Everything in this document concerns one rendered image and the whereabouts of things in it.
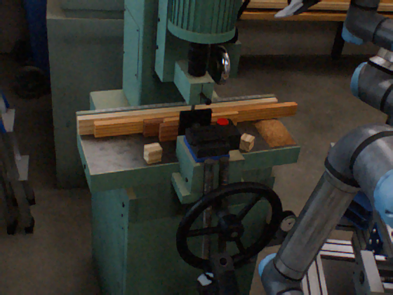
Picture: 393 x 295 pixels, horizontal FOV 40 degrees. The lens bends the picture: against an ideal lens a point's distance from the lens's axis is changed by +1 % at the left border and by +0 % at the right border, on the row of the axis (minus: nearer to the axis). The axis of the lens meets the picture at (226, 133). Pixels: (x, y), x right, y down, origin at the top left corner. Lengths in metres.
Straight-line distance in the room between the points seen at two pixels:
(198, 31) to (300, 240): 0.56
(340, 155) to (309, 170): 2.02
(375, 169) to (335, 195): 0.16
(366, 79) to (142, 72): 0.70
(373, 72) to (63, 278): 1.44
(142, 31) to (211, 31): 0.31
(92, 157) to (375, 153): 0.76
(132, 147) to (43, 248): 1.09
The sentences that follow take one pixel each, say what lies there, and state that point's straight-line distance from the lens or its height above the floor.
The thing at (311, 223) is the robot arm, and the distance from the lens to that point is 1.10.
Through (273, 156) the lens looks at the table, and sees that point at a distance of 1.54.
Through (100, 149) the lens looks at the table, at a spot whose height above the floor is 0.90.
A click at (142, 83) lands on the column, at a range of 1.66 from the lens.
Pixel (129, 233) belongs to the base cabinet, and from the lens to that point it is 1.53.
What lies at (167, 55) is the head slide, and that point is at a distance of 1.53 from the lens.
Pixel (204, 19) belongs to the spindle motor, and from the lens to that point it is 1.33.
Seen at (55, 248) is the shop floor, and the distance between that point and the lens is 2.45.
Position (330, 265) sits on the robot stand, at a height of 0.21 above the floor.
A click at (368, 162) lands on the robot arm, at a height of 1.24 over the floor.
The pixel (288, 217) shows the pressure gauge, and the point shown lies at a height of 0.69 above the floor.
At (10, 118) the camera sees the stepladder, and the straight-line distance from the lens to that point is 2.33.
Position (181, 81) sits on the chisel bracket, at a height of 1.04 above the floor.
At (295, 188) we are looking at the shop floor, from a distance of 2.88.
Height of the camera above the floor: 1.75
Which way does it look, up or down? 33 degrees down
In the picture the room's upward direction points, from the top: 9 degrees clockwise
